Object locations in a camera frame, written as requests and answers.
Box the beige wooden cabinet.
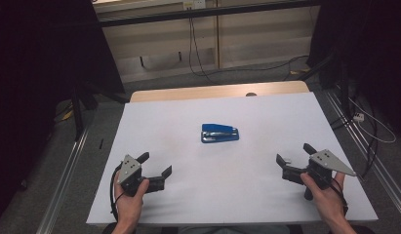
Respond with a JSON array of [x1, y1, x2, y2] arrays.
[[92, 0, 321, 84]]

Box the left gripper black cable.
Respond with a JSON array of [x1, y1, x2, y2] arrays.
[[109, 163, 126, 223]]

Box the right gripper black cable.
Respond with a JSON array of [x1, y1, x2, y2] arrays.
[[329, 177, 349, 216]]

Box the hanging black cables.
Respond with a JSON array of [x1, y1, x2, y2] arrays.
[[187, 17, 209, 81]]

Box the person's lap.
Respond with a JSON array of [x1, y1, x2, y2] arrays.
[[178, 224, 290, 234]]

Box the aluminium floor rail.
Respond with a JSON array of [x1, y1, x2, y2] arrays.
[[35, 128, 90, 234], [323, 89, 401, 214]]

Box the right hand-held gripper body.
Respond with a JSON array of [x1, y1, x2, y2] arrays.
[[303, 148, 357, 201]]

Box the wooden table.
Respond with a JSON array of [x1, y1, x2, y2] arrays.
[[129, 80, 310, 103]]

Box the person's right hand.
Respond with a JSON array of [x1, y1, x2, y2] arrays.
[[300, 172, 348, 225]]

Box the white table cover sheet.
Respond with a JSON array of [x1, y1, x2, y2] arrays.
[[86, 92, 379, 226]]

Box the white cable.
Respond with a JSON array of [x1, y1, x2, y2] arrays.
[[347, 97, 397, 144]]

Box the black floor cable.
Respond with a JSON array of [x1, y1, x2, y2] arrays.
[[204, 54, 310, 82]]

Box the person's left hand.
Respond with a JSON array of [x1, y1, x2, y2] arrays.
[[113, 177, 150, 227]]

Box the black metal stand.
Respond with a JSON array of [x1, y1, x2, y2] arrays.
[[70, 82, 129, 141]]

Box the yellow floor tape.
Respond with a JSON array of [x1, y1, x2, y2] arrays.
[[60, 109, 75, 122], [289, 67, 311, 76]]

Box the white wall socket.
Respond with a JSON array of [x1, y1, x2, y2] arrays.
[[182, 0, 206, 10]]

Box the black horizontal bar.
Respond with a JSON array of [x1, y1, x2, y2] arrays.
[[98, 0, 321, 28]]

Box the blue stapler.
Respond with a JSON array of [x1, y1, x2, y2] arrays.
[[200, 123, 240, 144]]

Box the bundle of black cables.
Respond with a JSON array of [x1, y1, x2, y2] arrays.
[[329, 82, 380, 179]]

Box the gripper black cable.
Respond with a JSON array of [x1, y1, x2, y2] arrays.
[[109, 163, 126, 223], [329, 177, 349, 216]]

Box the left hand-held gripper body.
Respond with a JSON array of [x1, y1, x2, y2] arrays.
[[117, 154, 143, 197]]

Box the black curtain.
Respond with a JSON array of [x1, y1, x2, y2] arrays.
[[0, 0, 126, 225], [306, 0, 401, 137]]

